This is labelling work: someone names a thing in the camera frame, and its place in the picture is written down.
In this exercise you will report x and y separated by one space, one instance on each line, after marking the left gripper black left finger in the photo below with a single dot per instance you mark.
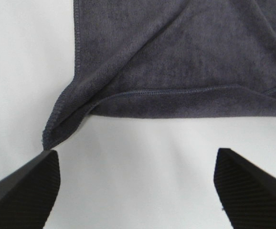
27 196

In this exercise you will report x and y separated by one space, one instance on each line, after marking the dark grey towel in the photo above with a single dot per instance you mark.
168 59

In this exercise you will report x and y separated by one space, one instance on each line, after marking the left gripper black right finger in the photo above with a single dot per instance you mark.
246 192

